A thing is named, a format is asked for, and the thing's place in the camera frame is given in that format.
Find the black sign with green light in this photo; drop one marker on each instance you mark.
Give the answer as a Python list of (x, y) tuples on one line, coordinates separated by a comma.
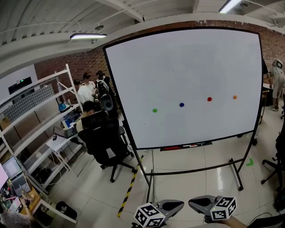
[(20, 84)]

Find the black-framed mobile whiteboard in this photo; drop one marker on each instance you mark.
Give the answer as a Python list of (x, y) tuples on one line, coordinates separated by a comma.
[(184, 73)]

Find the dark rounded floor object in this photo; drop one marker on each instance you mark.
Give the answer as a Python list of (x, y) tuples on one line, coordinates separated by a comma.
[(280, 202)]

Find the green floor tape mark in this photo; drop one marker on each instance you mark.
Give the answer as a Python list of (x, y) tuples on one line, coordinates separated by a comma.
[(250, 163)]

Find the yellow-black hazard floor tape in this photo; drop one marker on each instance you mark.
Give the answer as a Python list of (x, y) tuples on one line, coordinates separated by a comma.
[(130, 189)]

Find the open laptop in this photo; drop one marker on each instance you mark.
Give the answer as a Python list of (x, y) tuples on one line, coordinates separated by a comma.
[(64, 132)]

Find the small white table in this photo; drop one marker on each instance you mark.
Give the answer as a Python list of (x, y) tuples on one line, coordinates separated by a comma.
[(59, 143)]

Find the person's right forearm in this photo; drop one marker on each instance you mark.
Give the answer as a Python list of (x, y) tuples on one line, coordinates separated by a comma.
[(233, 223)]

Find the white shelf rack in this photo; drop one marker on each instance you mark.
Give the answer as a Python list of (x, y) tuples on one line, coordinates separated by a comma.
[(33, 133)]

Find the white rounded backpack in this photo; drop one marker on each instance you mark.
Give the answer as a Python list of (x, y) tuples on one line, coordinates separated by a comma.
[(278, 63)]

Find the black office chair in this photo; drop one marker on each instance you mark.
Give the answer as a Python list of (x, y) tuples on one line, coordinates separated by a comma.
[(102, 140), (278, 160)]

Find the black bag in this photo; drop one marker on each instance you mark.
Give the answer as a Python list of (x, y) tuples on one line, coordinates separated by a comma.
[(65, 210)]

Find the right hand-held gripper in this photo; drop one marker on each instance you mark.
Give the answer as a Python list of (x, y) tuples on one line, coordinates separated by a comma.
[(223, 209)]

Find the computer monitor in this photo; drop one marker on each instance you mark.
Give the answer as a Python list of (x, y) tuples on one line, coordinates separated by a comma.
[(11, 167)]

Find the blue round magnet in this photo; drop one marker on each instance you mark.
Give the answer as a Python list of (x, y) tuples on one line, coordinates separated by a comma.
[(181, 104)]

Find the grey computer case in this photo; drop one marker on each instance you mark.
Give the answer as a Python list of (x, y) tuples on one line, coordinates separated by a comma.
[(21, 184)]

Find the long ceiling lamp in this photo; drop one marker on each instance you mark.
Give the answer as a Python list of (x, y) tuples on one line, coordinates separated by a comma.
[(229, 6), (88, 36)]

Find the blue plastic object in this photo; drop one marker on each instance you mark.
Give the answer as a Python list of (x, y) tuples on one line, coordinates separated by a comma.
[(62, 107)]

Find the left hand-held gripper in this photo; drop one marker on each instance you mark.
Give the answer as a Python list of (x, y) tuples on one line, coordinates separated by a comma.
[(149, 214)]

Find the grey checkered panel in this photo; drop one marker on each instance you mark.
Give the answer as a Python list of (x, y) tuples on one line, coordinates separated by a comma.
[(29, 102)]

